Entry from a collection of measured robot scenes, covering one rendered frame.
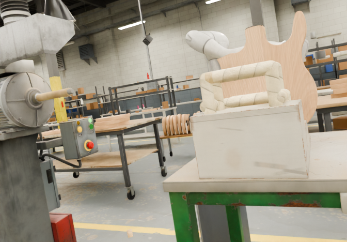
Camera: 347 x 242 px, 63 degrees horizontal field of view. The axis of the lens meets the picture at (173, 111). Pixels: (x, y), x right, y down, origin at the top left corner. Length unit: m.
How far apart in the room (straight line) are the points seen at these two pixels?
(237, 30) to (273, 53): 11.25
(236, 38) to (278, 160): 11.62
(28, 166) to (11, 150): 0.12
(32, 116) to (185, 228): 0.86
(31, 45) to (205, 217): 1.30
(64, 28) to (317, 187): 1.01
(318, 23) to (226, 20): 3.43
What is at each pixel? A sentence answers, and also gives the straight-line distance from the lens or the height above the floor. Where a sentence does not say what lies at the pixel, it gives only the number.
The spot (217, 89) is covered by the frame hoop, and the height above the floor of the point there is 1.16.
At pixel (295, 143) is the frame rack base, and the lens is 0.71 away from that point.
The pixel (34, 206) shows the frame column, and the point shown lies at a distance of 1.61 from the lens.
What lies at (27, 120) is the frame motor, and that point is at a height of 1.16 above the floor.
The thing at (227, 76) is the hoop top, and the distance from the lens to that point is 0.73.
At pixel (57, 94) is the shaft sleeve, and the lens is 1.29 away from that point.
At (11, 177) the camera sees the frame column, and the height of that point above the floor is 0.91.
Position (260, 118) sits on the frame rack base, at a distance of 0.71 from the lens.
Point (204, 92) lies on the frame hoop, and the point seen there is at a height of 1.16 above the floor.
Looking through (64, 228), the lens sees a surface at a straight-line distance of 1.72.
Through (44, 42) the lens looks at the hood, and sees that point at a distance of 1.14.
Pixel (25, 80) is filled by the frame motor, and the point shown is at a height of 1.33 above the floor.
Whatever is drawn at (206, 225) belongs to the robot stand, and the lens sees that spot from 1.83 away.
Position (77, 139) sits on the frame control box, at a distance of 1.55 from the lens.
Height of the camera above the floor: 1.16
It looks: 3 degrees down
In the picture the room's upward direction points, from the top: 9 degrees counter-clockwise
